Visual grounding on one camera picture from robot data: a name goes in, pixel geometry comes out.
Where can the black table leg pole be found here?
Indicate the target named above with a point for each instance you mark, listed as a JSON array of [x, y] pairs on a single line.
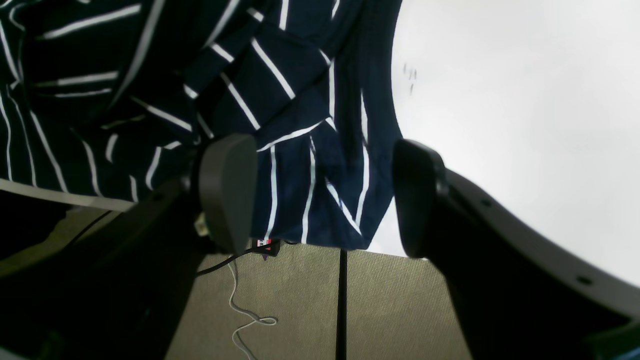
[[340, 352]]

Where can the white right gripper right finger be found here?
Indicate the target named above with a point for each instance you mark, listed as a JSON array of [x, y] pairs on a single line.
[[516, 294]]

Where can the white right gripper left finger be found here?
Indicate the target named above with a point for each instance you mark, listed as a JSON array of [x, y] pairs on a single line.
[[121, 293]]

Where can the navy white striped t-shirt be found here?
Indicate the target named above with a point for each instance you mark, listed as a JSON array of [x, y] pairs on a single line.
[[107, 99]]

